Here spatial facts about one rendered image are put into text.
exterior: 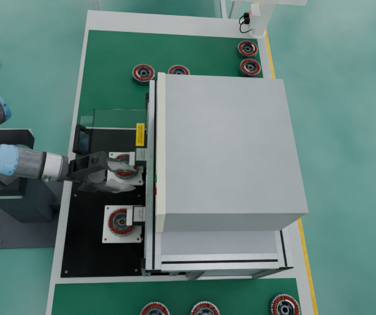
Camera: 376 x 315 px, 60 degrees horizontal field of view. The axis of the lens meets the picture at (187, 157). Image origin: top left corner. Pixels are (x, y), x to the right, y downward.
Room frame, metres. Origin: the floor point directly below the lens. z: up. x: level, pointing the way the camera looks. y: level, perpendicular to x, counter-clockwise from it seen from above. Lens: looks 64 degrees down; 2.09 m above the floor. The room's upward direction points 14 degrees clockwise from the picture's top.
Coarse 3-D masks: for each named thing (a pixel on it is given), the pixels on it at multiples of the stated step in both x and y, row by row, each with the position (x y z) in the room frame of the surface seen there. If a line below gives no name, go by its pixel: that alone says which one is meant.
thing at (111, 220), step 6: (120, 210) 0.32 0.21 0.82; (126, 210) 0.33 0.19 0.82; (114, 216) 0.29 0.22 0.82; (126, 216) 0.31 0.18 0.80; (108, 222) 0.27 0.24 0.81; (114, 222) 0.27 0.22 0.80; (114, 228) 0.25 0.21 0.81; (120, 228) 0.26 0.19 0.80; (126, 228) 0.26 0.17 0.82; (132, 228) 0.27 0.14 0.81; (114, 234) 0.23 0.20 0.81; (120, 234) 0.23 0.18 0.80; (126, 234) 0.24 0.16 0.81
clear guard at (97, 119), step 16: (96, 112) 0.59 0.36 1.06; (112, 112) 0.60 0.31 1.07; (128, 112) 0.62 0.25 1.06; (144, 112) 0.64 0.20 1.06; (96, 128) 0.53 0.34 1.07; (112, 128) 0.54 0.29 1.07; (128, 128) 0.56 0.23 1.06; (80, 144) 0.47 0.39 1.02; (96, 144) 0.46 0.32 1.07; (112, 144) 0.48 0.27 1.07; (128, 144) 0.49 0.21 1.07; (144, 144) 0.51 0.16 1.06; (128, 160) 0.44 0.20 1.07; (144, 160) 0.45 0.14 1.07
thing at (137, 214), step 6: (132, 210) 0.32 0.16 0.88; (138, 210) 0.31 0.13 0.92; (144, 210) 0.32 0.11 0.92; (132, 216) 0.29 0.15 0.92; (138, 216) 0.29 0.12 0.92; (144, 216) 0.30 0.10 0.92; (126, 222) 0.27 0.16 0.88; (132, 222) 0.26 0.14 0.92; (138, 222) 0.27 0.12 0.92; (144, 222) 0.27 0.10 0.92
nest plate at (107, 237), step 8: (112, 208) 0.33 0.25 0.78; (128, 208) 0.35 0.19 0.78; (104, 216) 0.29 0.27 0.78; (120, 216) 0.31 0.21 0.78; (104, 224) 0.26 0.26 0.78; (104, 232) 0.23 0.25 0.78; (136, 232) 0.26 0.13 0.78; (104, 240) 0.20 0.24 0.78; (112, 240) 0.21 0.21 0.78; (120, 240) 0.22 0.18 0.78; (128, 240) 0.22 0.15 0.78; (136, 240) 0.23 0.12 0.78
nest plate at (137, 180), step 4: (108, 172) 0.48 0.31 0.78; (112, 172) 0.48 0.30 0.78; (140, 172) 0.51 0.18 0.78; (108, 176) 0.46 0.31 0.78; (112, 176) 0.47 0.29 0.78; (136, 176) 0.49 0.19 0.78; (140, 176) 0.50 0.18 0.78; (116, 180) 0.45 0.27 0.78; (120, 180) 0.46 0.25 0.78; (124, 180) 0.46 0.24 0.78; (128, 180) 0.47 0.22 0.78; (132, 180) 0.47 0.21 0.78; (136, 180) 0.47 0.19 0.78; (140, 180) 0.48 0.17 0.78; (132, 184) 0.45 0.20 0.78; (136, 184) 0.46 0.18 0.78; (140, 184) 0.46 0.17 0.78
